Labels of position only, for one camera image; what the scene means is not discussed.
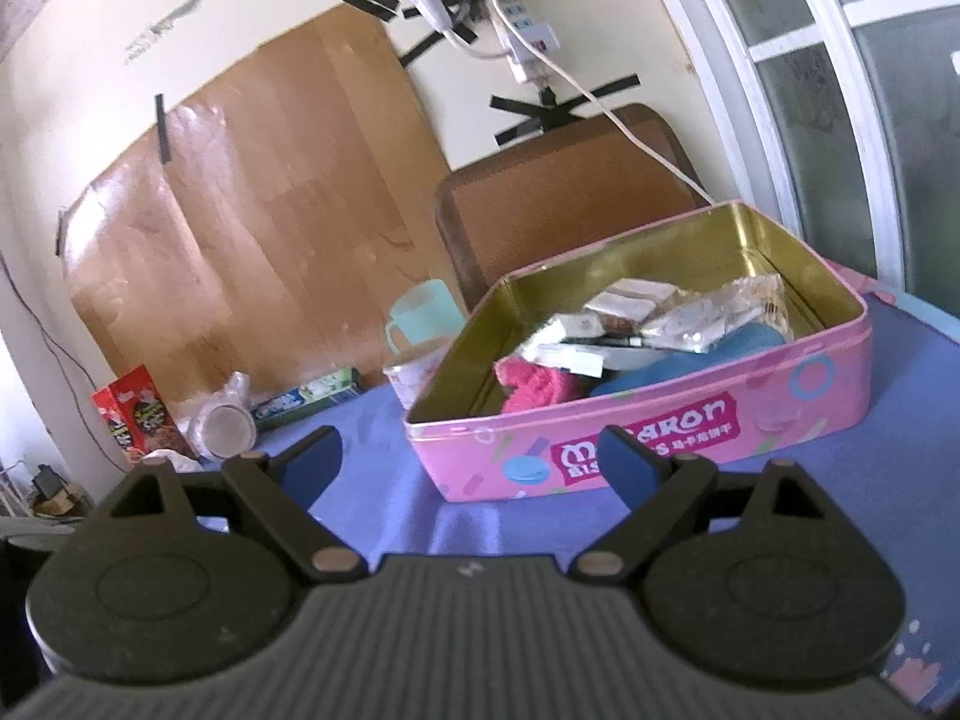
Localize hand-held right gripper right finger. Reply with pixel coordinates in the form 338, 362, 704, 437
574, 424, 827, 586

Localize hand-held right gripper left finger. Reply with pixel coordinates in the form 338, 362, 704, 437
109, 425, 366, 586

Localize blue soft cloth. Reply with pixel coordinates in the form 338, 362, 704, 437
587, 322, 790, 400

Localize pink fluffy cloth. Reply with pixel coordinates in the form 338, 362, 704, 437
493, 356, 595, 416

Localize pink biscuit tin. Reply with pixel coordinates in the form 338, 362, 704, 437
403, 199, 872, 503

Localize bagged white smiley cord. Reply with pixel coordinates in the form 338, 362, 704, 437
637, 272, 790, 355

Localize small white sachet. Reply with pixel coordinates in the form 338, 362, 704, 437
583, 277, 677, 332

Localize green toothpaste box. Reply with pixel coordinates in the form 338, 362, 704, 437
250, 366, 364, 431

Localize bagged paper cups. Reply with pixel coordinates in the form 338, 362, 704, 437
176, 371, 260, 460

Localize small white red-print cup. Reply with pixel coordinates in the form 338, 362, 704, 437
382, 349, 451, 412

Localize white tissue pack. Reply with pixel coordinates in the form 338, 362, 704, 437
139, 448, 205, 475

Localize green plastic mug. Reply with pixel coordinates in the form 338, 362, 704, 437
384, 279, 467, 357

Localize red snack box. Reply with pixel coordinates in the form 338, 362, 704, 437
91, 364, 181, 466

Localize dark small device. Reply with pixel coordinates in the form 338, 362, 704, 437
31, 463, 76, 502

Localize brown chair back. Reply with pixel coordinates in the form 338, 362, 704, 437
435, 103, 713, 314

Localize blue printed tablecloth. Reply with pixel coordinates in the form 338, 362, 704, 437
172, 259, 960, 720

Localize black tape cross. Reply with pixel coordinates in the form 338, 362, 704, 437
397, 0, 526, 68
489, 75, 644, 147

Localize white framed window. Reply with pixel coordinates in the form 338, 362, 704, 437
634, 0, 960, 301

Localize white power strip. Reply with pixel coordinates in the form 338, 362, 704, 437
487, 0, 562, 85

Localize wood-pattern wall sheet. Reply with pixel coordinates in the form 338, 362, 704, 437
58, 6, 470, 421

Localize black wall cable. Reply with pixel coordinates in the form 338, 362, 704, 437
0, 251, 102, 458

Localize white power cable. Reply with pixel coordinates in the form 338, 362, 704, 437
442, 0, 717, 205

